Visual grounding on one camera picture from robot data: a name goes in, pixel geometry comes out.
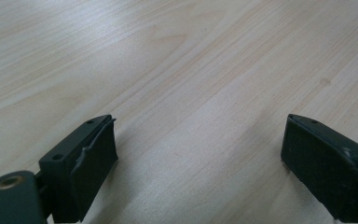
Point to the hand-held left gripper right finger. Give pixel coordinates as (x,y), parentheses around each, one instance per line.
(323,168)

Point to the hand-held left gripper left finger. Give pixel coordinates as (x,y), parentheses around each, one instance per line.
(84,174)

